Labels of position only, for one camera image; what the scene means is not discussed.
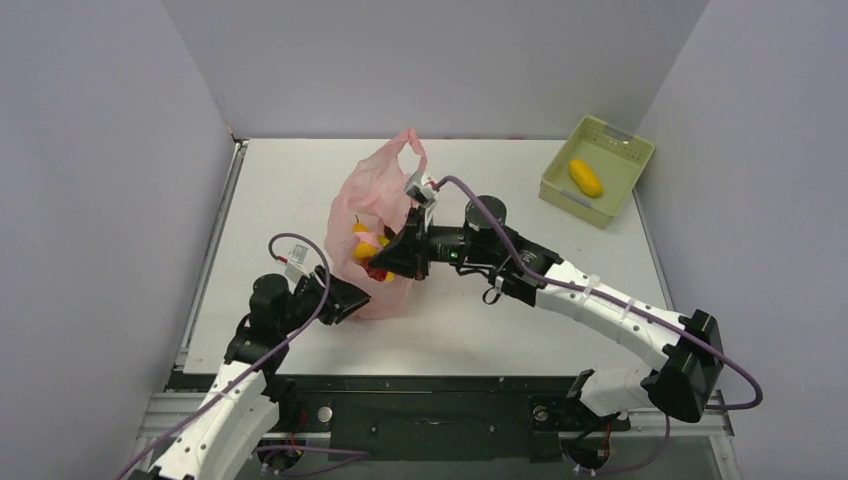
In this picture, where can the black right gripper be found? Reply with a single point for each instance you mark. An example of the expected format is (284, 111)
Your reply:
(422, 242)

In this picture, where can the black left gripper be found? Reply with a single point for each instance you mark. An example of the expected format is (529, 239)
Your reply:
(344, 299)

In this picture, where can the pink plastic bag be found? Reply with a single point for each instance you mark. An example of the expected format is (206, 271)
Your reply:
(373, 191)

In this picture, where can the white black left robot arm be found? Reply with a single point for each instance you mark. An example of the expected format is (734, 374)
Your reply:
(247, 397)

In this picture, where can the red fake fruit in bag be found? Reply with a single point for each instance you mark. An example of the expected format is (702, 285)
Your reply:
(377, 274)

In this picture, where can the yellow fake banana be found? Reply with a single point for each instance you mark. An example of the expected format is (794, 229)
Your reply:
(372, 234)

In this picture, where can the yellow fake fruit in basket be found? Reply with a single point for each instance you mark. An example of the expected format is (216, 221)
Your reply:
(585, 178)

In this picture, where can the light green plastic basket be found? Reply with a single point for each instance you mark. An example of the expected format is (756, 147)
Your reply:
(618, 158)

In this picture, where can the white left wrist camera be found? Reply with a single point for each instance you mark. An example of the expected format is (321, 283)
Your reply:
(295, 270)

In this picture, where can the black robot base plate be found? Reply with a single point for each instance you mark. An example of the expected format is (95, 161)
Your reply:
(439, 418)

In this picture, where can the aluminium frame rail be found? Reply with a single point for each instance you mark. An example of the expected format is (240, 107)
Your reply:
(645, 445)

